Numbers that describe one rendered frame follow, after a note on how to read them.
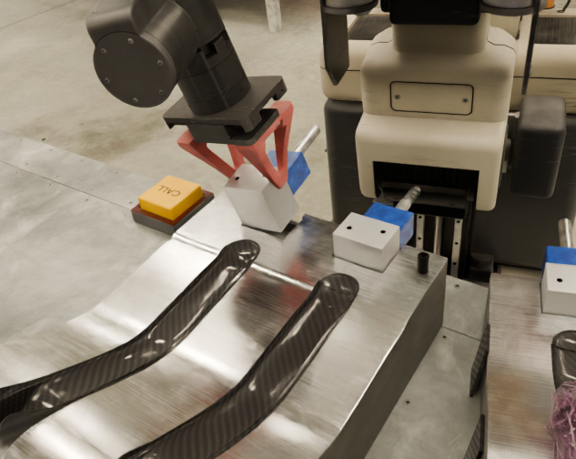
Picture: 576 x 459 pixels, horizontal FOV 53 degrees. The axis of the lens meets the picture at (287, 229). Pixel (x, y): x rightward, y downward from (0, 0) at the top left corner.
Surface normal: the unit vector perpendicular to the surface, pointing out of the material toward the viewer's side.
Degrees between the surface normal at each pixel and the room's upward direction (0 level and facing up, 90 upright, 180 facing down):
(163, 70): 95
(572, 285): 0
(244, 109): 14
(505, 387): 26
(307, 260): 0
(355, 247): 90
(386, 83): 98
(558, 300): 90
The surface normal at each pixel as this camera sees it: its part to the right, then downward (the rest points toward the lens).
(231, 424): 0.11, -0.95
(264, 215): -0.51, 0.69
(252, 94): -0.34, -0.71
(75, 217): -0.11, -0.78
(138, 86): -0.18, 0.69
